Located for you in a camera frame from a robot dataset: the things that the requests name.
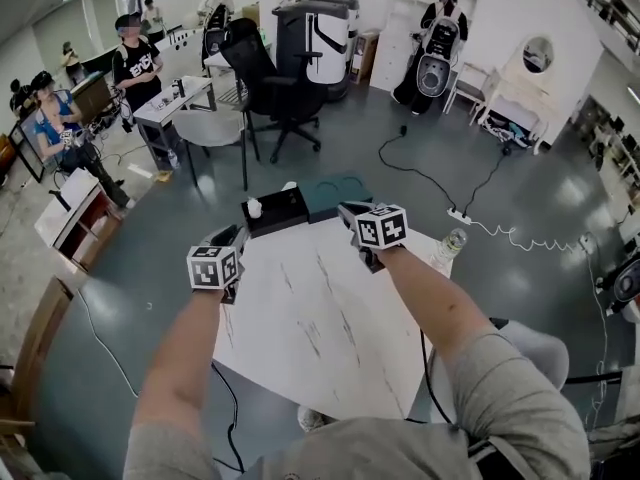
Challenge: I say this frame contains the dark wooden cabinet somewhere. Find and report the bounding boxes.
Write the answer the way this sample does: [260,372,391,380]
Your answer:
[69,72,114,125]

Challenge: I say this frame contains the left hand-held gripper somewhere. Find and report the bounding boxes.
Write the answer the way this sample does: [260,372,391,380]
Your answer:
[186,223,251,306]

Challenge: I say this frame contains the black office chair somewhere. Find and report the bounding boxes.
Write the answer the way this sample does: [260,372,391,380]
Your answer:
[218,17,324,166]

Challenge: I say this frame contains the teal bin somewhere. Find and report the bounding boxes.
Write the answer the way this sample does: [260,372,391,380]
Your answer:
[297,172,377,226]

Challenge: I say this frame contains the wooden board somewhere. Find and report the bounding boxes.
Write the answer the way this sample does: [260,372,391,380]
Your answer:
[9,275,82,420]

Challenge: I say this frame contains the white and black backpack device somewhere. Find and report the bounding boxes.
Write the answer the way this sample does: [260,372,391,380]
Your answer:
[415,15,462,100]

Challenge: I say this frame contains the black box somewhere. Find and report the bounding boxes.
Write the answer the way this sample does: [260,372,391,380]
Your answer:
[240,186,311,241]

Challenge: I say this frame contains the black metal bar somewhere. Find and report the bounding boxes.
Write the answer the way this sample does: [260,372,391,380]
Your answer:
[564,371,624,387]

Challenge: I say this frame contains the black shoulder strap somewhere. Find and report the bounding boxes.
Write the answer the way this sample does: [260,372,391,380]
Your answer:
[467,435,592,480]

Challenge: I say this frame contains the black floor cable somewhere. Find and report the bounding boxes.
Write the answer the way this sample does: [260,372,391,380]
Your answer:
[462,140,514,217]
[378,125,459,215]

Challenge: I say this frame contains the white shell chair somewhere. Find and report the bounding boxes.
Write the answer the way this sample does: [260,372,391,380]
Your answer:
[172,107,262,192]

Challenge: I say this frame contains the white wooden chair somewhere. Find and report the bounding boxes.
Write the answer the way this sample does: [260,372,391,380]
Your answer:
[442,60,502,127]

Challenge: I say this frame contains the white coiled cable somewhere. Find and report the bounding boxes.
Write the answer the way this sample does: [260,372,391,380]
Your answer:
[469,220,584,255]

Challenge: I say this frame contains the white marble table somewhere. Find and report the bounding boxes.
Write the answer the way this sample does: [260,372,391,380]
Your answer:
[212,215,454,420]

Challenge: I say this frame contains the tall cardboard box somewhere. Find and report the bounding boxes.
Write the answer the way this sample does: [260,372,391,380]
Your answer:
[349,28,383,86]

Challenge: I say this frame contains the person's left forearm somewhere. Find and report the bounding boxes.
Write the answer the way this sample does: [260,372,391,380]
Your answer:
[131,287,224,445]

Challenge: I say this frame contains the person's right forearm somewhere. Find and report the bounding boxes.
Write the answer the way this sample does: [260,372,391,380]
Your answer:
[383,245,497,365]

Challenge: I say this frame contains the white and wood side cabinet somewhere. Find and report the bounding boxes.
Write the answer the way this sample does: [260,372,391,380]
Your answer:
[33,167,124,276]

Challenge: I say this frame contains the person's grey shirt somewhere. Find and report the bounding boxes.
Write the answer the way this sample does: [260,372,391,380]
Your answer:
[122,327,594,480]

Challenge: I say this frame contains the white and black robot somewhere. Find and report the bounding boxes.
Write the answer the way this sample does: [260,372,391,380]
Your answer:
[319,0,362,45]
[272,0,352,102]

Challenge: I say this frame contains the black framed screen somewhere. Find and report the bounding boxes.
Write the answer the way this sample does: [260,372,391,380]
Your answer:
[7,117,52,185]

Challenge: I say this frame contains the thin white floor cable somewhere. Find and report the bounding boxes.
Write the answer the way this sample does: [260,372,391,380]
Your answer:
[77,287,141,400]
[584,252,609,420]

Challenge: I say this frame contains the white desk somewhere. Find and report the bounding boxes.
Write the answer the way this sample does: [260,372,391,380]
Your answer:
[133,75,218,162]

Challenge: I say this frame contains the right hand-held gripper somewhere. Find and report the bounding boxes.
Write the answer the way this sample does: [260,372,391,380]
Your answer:
[336,199,409,275]

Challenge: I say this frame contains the person's grey shoe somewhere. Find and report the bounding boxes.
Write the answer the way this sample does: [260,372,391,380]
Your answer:
[297,403,338,435]

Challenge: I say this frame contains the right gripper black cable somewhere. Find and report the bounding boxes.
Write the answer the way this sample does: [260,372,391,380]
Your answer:
[419,329,457,425]

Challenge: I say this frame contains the white vanity dresser with mirror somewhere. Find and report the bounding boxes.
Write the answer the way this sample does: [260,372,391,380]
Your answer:
[480,35,558,156]

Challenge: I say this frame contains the white shelf unit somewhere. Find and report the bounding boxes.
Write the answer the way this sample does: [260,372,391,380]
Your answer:
[369,0,484,92]

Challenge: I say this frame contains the blue and white bag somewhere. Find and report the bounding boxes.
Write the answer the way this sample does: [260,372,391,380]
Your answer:
[487,117,536,149]

